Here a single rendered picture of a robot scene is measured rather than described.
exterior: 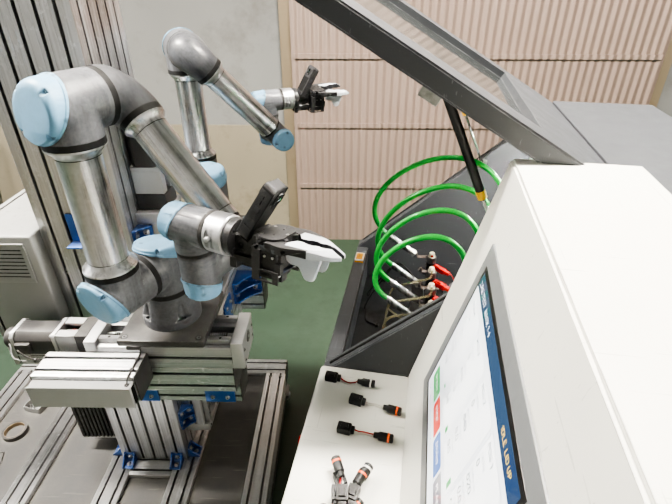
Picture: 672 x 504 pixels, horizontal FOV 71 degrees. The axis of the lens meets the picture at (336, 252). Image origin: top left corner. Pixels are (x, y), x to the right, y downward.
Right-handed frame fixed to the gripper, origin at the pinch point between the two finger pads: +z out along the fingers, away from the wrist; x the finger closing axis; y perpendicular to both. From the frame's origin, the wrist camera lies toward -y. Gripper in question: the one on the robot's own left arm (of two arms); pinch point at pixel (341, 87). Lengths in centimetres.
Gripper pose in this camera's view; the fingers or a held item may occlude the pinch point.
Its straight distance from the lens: 189.6
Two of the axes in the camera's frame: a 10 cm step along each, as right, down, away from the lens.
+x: 4.1, 5.8, -7.0
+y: -0.6, 7.9, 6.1
